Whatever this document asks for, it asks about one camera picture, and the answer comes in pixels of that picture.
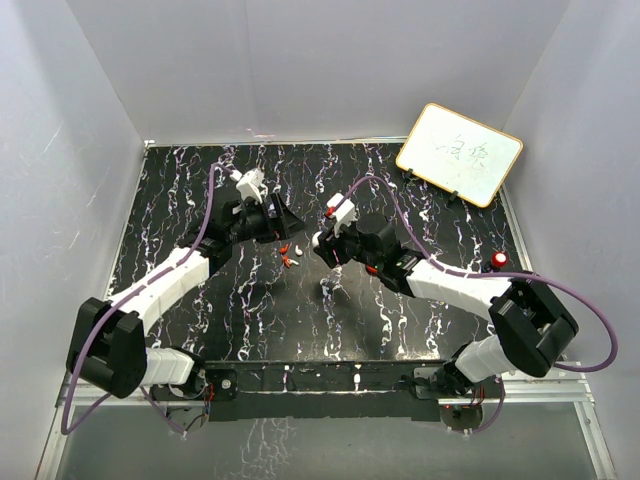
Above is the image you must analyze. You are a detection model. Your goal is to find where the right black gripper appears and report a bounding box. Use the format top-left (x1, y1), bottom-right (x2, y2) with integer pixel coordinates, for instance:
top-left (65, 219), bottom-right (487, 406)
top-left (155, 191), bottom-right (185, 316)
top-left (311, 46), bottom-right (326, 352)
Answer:
top-left (316, 216), bottom-right (382, 270)

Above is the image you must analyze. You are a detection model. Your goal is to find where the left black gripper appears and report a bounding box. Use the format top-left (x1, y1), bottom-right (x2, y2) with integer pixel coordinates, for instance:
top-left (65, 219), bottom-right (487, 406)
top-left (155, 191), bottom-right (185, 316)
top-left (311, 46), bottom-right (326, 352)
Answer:
top-left (227, 193), bottom-right (308, 245)

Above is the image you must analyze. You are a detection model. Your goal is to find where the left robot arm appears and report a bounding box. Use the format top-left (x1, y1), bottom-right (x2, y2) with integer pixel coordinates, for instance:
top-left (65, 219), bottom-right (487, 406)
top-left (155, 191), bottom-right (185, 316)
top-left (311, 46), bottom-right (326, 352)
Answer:
top-left (66, 193), bottom-right (305, 399)

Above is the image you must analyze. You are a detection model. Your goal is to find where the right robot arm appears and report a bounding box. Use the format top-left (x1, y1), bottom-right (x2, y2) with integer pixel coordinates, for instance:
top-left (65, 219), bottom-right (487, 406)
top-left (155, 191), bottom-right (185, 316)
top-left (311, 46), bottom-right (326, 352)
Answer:
top-left (312, 214), bottom-right (579, 397)

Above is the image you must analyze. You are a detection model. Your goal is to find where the small whiteboard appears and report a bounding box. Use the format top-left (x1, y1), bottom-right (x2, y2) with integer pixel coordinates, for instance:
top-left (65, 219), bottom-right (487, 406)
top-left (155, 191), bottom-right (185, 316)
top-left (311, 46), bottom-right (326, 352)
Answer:
top-left (396, 103), bottom-right (524, 208)

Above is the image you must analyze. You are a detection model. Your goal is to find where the red emergency stop button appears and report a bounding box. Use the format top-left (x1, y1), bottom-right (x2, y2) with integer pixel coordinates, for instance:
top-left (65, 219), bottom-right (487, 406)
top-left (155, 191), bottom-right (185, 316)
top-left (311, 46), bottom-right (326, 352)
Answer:
top-left (483, 251), bottom-right (509, 273)

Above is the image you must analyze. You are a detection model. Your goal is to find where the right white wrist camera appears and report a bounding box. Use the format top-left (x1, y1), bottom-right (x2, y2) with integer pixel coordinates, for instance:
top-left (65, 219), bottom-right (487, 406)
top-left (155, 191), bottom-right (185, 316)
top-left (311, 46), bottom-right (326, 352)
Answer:
top-left (325, 193), bottom-right (356, 237)

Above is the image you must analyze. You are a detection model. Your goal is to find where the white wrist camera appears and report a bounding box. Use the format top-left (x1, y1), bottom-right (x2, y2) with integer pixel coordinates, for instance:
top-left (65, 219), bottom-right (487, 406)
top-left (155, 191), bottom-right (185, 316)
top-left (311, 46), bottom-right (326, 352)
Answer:
top-left (236, 168), bottom-right (268, 204)
top-left (325, 193), bottom-right (356, 237)

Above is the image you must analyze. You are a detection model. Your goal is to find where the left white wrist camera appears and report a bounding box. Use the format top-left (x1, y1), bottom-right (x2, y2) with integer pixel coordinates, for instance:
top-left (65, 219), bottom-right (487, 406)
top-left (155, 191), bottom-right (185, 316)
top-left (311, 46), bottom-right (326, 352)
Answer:
top-left (236, 168), bottom-right (268, 204)

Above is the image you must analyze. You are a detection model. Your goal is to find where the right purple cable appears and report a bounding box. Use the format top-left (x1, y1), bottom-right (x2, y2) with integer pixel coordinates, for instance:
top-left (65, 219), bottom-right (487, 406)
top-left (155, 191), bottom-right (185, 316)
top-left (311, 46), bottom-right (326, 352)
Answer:
top-left (329, 174), bottom-right (619, 434)

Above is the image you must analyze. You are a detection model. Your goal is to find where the purple cable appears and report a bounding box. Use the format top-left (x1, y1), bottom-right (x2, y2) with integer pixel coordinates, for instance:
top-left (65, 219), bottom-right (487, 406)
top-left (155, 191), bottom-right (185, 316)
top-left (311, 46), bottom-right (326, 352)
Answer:
top-left (329, 174), bottom-right (619, 434)
top-left (59, 162), bottom-right (246, 436)

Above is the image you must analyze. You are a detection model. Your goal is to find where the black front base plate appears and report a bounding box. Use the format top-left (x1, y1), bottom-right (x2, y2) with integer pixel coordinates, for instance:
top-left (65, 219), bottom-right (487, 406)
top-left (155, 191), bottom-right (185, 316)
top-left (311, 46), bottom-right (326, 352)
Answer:
top-left (149, 359), bottom-right (506, 424)

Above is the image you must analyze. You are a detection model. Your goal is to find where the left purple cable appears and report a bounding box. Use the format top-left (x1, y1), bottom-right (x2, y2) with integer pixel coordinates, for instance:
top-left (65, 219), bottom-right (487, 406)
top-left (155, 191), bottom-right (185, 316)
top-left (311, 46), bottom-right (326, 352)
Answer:
top-left (59, 162), bottom-right (246, 436)

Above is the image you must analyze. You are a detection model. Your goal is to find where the aluminium frame rail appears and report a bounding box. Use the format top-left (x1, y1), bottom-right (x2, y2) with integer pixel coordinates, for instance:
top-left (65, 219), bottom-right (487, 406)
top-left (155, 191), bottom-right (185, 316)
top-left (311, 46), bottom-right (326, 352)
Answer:
top-left (37, 359), bottom-right (619, 480)

